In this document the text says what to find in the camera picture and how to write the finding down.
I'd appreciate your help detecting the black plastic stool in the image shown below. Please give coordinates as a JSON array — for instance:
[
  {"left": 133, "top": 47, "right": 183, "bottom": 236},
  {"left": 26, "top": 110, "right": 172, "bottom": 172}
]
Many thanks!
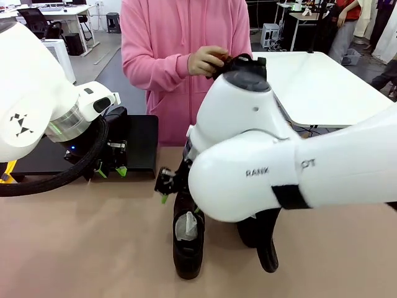
[{"left": 105, "top": 12, "right": 122, "bottom": 34}]

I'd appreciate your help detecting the black metal shoe stand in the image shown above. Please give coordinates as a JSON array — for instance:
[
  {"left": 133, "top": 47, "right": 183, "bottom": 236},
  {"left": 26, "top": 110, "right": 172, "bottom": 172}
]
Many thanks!
[
  {"left": 125, "top": 114, "right": 160, "bottom": 180},
  {"left": 8, "top": 135, "right": 94, "bottom": 184}
]

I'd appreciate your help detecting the person's right forearm pink sleeve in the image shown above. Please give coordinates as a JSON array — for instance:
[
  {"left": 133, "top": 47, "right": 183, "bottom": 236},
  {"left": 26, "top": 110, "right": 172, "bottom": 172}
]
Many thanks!
[{"left": 122, "top": 52, "right": 192, "bottom": 93}]

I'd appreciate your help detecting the person's right hand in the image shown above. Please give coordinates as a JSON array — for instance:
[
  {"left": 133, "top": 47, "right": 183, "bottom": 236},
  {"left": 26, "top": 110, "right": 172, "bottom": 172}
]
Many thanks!
[{"left": 187, "top": 45, "right": 230, "bottom": 77}]

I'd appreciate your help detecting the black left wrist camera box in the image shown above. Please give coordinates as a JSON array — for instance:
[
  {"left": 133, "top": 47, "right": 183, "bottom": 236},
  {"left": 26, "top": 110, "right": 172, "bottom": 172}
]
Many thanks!
[{"left": 63, "top": 140, "right": 94, "bottom": 166}]

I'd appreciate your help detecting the yellow metal frame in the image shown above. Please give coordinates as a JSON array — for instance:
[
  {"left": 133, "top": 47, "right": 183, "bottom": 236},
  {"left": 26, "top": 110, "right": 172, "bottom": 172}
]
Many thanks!
[{"left": 0, "top": 159, "right": 18, "bottom": 184}]

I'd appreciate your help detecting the grey plastic bin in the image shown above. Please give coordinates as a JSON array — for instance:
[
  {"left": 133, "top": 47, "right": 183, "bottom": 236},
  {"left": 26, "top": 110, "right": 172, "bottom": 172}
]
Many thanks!
[{"left": 341, "top": 47, "right": 362, "bottom": 66}]

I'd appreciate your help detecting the mannequin in red shirt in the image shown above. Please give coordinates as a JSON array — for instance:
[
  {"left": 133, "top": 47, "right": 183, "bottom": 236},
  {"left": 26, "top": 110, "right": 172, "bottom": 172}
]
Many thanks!
[{"left": 328, "top": 0, "right": 364, "bottom": 64}]

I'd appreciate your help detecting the large white table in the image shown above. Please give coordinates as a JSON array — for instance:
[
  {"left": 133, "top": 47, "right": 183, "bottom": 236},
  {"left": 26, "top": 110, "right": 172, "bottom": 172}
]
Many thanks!
[{"left": 252, "top": 51, "right": 395, "bottom": 129}]

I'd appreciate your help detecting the white air purifier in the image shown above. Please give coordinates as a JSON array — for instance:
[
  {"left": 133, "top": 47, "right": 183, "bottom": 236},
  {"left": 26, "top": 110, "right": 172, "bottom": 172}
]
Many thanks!
[{"left": 41, "top": 38, "right": 77, "bottom": 85}]

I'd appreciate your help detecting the white stuffing paper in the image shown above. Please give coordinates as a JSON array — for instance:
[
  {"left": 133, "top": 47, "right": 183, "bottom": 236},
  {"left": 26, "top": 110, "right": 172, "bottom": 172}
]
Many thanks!
[{"left": 174, "top": 210, "right": 199, "bottom": 242}]

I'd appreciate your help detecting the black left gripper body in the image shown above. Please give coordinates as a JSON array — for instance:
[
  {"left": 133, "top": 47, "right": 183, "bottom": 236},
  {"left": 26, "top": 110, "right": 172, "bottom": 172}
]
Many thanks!
[{"left": 96, "top": 139, "right": 129, "bottom": 169}]

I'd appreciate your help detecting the brown wooden shoe brush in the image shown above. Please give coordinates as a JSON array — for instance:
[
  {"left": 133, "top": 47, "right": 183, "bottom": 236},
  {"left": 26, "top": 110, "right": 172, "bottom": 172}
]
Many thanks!
[{"left": 213, "top": 52, "right": 233, "bottom": 68}]

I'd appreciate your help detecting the black computer tower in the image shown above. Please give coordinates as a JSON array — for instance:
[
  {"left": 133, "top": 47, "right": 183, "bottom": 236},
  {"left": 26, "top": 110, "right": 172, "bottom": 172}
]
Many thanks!
[{"left": 65, "top": 32, "right": 85, "bottom": 57}]

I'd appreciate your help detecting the black stand pole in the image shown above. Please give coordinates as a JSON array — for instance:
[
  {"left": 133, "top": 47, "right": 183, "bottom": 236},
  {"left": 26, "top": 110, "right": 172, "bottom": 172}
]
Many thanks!
[{"left": 306, "top": 0, "right": 327, "bottom": 55}]

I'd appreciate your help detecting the white computer case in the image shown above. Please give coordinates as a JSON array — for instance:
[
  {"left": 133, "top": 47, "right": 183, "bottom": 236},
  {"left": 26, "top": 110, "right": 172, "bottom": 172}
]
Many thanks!
[{"left": 261, "top": 22, "right": 282, "bottom": 50}]

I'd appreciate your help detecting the white office desk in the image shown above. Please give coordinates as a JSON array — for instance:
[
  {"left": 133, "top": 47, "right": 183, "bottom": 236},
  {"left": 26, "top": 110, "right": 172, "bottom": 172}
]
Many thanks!
[{"left": 0, "top": 4, "right": 97, "bottom": 57}]

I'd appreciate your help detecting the black strap on right arm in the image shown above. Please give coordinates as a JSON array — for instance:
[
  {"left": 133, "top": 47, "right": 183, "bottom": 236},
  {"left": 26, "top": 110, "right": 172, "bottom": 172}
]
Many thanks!
[{"left": 270, "top": 184, "right": 312, "bottom": 210}]

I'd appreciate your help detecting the person's torso in pink hoodie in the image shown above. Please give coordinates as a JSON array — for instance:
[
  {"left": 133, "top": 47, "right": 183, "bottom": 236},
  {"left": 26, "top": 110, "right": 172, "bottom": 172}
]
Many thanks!
[{"left": 120, "top": 0, "right": 254, "bottom": 147}]

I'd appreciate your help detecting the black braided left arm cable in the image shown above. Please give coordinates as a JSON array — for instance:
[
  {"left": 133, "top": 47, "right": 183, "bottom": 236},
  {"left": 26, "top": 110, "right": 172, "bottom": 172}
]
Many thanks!
[{"left": 0, "top": 119, "right": 109, "bottom": 198}]

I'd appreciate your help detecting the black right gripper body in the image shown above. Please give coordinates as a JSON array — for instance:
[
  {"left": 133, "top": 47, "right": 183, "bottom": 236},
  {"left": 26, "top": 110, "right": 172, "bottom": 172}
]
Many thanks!
[{"left": 154, "top": 166, "right": 189, "bottom": 197}]

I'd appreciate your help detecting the black mesh office chair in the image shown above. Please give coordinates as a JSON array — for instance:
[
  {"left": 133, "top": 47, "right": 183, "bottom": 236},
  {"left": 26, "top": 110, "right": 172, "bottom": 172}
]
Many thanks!
[{"left": 16, "top": 7, "right": 64, "bottom": 43}]

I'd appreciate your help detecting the wood-top black desk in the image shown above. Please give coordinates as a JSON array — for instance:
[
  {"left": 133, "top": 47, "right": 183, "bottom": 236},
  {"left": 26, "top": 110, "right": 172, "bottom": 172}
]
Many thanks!
[{"left": 287, "top": 11, "right": 330, "bottom": 53}]

